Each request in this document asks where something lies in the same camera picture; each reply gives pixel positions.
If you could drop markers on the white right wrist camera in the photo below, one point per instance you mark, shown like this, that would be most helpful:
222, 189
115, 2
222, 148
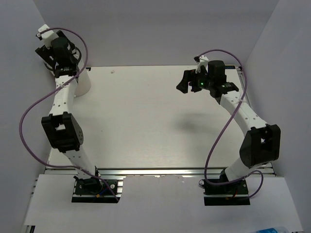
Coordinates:
201, 60

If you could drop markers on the blue label bottle at edge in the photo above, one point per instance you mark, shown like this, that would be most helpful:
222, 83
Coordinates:
273, 230

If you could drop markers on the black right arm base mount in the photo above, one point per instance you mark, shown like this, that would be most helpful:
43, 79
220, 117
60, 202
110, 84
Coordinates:
235, 194

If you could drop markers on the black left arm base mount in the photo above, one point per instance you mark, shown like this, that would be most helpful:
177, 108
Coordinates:
94, 191

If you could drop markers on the aluminium table front rail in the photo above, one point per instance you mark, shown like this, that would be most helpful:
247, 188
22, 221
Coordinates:
266, 170

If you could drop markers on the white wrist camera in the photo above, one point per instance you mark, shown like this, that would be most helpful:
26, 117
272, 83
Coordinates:
201, 60
46, 37

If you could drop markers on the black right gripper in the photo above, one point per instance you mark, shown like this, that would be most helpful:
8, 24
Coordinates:
188, 75

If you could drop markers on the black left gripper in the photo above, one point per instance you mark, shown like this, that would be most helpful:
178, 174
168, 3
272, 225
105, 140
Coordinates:
44, 53

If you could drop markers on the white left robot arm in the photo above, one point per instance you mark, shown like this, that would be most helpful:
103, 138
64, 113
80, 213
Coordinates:
61, 128

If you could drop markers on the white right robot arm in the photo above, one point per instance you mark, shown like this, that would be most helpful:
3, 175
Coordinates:
261, 143

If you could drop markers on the white bin with black rim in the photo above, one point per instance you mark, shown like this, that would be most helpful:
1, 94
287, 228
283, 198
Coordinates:
83, 80

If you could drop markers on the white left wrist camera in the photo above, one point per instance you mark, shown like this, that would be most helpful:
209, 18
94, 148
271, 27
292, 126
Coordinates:
46, 37

